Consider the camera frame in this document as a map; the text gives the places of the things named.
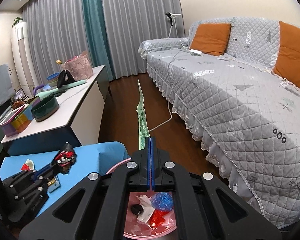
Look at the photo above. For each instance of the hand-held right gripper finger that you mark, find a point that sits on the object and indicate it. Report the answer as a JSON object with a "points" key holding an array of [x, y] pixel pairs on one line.
{"points": [[149, 160], [153, 160]]}

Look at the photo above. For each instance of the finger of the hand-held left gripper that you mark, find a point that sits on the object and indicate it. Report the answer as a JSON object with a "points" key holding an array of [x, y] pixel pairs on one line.
{"points": [[52, 175], [43, 170]]}

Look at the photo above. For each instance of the gold foil wrapper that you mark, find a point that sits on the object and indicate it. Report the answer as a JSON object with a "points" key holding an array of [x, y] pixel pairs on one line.
{"points": [[55, 183]]}

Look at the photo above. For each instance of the black red snack wrapper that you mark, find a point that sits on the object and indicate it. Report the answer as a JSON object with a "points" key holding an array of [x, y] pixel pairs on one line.
{"points": [[65, 155]]}

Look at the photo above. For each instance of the light green paper sheet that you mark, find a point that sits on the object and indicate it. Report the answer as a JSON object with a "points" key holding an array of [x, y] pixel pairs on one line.
{"points": [[141, 120]]}

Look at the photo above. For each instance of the blue plastic bag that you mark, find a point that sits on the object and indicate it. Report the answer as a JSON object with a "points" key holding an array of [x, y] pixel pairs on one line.
{"points": [[162, 200]]}

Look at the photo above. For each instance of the black round lid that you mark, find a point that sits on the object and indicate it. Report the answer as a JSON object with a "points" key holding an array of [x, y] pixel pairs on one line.
{"points": [[136, 209]]}

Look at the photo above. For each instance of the white green-print paper packet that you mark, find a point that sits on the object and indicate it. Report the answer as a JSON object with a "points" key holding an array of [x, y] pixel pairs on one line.
{"points": [[146, 212]]}

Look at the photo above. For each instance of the red plastic bag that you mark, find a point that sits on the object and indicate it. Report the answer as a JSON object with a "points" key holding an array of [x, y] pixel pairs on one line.
{"points": [[157, 218]]}

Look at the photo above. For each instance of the pink plastic bucket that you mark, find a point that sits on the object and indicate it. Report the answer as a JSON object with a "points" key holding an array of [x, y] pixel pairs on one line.
{"points": [[135, 225]]}

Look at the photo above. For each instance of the blue table mat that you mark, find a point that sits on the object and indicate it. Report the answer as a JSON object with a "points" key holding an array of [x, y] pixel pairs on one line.
{"points": [[90, 157]]}

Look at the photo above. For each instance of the colourful storage box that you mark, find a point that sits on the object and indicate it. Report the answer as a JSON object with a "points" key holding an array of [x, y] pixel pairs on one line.
{"points": [[17, 123]]}

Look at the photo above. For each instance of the dark green round tin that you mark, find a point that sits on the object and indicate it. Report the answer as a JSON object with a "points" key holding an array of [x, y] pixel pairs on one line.
{"points": [[45, 108]]}

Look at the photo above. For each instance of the brown teapot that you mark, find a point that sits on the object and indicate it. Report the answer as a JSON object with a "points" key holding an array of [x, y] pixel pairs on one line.
{"points": [[18, 104]]}

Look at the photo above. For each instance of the white-top coffee table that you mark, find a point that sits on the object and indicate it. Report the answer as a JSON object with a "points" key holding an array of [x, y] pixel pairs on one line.
{"points": [[72, 105]]}

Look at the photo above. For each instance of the mint green folded cloth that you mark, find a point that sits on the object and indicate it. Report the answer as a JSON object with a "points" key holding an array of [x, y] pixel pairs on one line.
{"points": [[72, 84]]}

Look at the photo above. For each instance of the stack of coloured bowls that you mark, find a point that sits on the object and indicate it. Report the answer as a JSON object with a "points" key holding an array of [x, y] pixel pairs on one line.
{"points": [[52, 78]]}

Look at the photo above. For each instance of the grey covered television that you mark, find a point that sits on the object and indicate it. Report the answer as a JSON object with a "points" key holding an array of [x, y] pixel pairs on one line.
{"points": [[0, 87]]}

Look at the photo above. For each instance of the black hat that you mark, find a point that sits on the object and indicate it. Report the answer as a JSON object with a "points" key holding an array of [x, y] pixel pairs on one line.
{"points": [[63, 78]]}

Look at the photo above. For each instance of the grey quilted sofa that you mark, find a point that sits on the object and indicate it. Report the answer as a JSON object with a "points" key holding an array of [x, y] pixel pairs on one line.
{"points": [[227, 100]]}

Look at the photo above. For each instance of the pink lace basket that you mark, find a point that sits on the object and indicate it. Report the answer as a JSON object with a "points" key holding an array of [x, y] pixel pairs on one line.
{"points": [[80, 67]]}

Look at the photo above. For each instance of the white power strip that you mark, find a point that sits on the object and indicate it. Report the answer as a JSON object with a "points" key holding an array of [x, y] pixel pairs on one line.
{"points": [[196, 52]]}

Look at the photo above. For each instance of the white standing air conditioner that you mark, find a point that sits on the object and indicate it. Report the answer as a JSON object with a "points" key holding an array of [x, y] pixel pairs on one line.
{"points": [[21, 55]]}

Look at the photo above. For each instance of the orange cushion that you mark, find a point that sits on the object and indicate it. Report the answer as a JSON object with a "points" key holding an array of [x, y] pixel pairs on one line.
{"points": [[292, 55], [210, 38]]}

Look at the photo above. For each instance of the grey curtain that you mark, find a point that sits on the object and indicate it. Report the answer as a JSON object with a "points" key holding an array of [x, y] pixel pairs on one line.
{"points": [[140, 25], [55, 30]]}

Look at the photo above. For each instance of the teal curtain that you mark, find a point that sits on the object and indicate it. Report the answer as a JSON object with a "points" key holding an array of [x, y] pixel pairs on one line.
{"points": [[95, 30]]}

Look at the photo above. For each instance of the white floor lamp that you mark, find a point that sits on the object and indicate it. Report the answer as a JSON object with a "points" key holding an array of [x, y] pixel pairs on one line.
{"points": [[173, 15]]}

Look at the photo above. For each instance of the green potted plant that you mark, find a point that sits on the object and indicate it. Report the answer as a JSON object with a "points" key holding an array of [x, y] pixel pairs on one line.
{"points": [[18, 20]]}

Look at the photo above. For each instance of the small photo frame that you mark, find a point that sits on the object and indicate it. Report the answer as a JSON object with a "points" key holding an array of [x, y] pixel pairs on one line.
{"points": [[20, 94]]}

